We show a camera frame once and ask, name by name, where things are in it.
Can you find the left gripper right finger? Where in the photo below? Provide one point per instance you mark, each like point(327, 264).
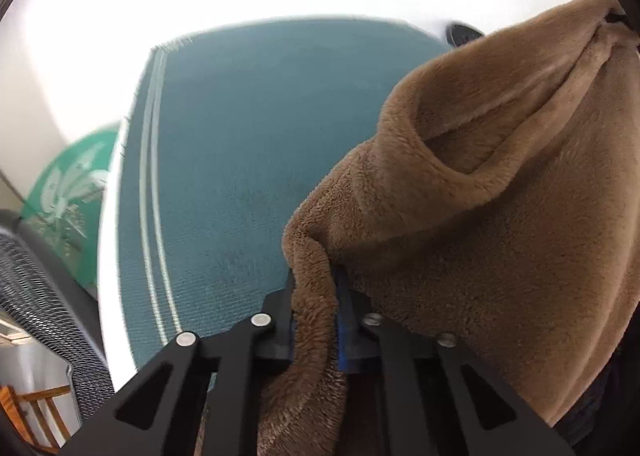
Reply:
point(413, 395)

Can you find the wooden chair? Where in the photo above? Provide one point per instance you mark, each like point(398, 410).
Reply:
point(36, 417)

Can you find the green patterned floor mat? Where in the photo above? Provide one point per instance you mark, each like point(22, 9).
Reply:
point(64, 206)

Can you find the brown fleece sweater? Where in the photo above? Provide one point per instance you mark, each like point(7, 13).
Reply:
point(498, 200)

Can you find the black mesh office chair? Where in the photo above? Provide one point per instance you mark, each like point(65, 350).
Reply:
point(41, 296)

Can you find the teal woven table mat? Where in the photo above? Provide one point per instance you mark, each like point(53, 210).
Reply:
point(230, 132)

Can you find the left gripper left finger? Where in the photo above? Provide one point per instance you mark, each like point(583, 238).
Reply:
point(197, 395)

